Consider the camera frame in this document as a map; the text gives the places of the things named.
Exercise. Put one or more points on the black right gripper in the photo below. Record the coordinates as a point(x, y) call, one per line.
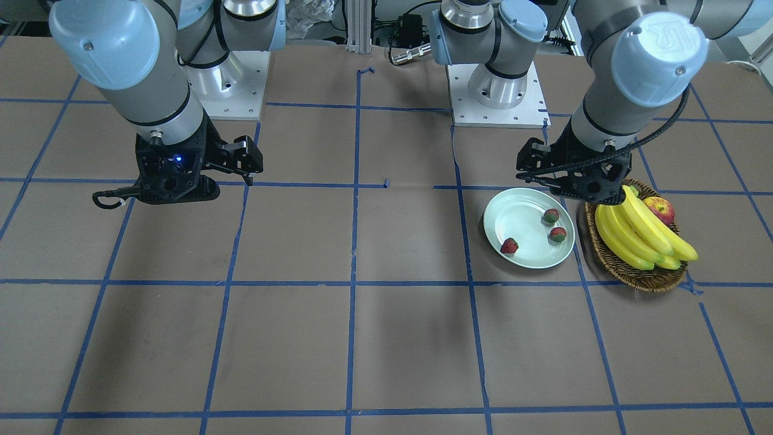
point(212, 145)

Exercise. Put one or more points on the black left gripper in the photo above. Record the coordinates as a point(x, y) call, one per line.
point(560, 151)

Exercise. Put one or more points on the green-topped red strawberry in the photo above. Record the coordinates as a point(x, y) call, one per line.
point(550, 216)

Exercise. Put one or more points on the pointed red strawberry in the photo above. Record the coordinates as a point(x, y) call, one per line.
point(558, 234)

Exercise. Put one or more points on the round red strawberry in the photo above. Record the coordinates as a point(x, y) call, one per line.
point(509, 246)

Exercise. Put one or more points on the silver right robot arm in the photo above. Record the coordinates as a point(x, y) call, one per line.
point(157, 63)

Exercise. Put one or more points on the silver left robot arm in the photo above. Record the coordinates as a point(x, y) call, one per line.
point(643, 54)

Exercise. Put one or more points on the pale green plate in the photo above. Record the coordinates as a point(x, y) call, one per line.
point(517, 213)

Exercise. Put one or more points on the yellow banana bunch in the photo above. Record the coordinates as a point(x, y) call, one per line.
point(639, 238)

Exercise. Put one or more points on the red yellow apple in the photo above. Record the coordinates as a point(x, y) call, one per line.
point(661, 208)

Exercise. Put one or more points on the woven wicker basket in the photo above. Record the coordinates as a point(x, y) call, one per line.
point(597, 253)

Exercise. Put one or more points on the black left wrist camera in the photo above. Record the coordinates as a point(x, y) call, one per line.
point(535, 155)

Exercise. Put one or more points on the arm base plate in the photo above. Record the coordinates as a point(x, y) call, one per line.
point(482, 99)
point(233, 90)

